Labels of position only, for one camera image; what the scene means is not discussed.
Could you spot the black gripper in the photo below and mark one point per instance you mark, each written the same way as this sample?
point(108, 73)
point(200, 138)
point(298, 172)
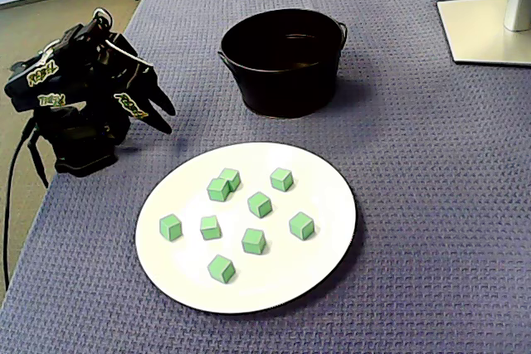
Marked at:
point(133, 80)

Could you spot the green cube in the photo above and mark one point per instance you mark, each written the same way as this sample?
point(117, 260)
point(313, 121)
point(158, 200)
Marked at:
point(254, 241)
point(221, 268)
point(233, 175)
point(282, 179)
point(301, 225)
point(170, 227)
point(259, 204)
point(210, 227)
point(217, 190)

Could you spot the black robot arm with stickers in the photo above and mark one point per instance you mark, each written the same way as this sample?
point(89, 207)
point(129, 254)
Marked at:
point(74, 138)

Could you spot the white round plate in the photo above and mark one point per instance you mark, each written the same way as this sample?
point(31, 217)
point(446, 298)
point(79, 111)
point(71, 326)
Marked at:
point(249, 287)

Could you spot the black metal bucket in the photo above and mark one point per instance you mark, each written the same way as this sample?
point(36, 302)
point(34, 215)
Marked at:
point(286, 88)

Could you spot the blue waffle table cloth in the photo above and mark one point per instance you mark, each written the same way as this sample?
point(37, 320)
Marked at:
point(415, 205)

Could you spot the white monitor stand base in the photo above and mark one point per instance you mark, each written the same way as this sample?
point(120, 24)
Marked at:
point(477, 35)

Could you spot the white monitor stand pole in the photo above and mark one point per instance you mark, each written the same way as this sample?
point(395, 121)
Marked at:
point(518, 6)

